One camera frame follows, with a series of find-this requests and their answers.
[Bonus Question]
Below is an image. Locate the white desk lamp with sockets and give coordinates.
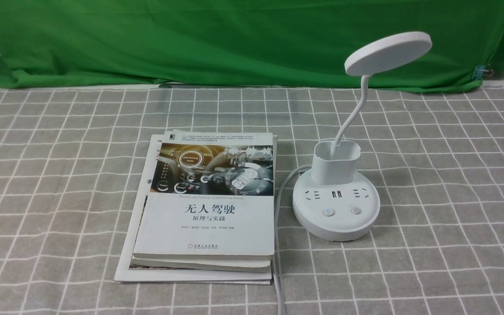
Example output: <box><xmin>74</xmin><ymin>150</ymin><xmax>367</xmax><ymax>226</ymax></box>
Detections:
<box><xmin>292</xmin><ymin>31</ymin><xmax>432</xmax><ymax>242</ymax></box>

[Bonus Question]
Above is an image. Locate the top white self-driving book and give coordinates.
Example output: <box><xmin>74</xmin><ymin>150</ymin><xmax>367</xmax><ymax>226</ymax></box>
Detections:
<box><xmin>133</xmin><ymin>133</ymin><xmax>275</xmax><ymax>261</ymax></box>

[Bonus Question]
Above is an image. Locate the middle white book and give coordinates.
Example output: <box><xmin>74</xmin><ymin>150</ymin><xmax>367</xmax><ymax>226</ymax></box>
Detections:
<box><xmin>130</xmin><ymin>129</ymin><xmax>278</xmax><ymax>273</ymax></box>

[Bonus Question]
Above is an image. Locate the green backdrop cloth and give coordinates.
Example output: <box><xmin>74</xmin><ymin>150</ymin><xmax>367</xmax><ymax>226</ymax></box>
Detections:
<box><xmin>0</xmin><ymin>0</ymin><xmax>504</xmax><ymax>92</ymax></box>

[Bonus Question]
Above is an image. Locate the bottom large white book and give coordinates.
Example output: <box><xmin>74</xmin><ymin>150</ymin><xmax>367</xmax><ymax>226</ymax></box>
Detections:
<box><xmin>114</xmin><ymin>134</ymin><xmax>272</xmax><ymax>285</ymax></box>

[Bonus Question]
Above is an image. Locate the grey checked tablecloth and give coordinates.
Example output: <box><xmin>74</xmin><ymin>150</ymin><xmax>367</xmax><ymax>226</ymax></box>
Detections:
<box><xmin>0</xmin><ymin>87</ymin><xmax>504</xmax><ymax>315</ymax></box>

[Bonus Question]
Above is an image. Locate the blue binder clip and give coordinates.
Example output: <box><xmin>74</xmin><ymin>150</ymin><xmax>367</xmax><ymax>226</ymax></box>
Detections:
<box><xmin>472</xmin><ymin>64</ymin><xmax>494</xmax><ymax>81</ymax></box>

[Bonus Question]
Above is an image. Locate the white lamp power cable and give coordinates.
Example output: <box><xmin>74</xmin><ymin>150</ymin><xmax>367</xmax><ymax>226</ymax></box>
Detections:
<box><xmin>272</xmin><ymin>164</ymin><xmax>313</xmax><ymax>315</ymax></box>

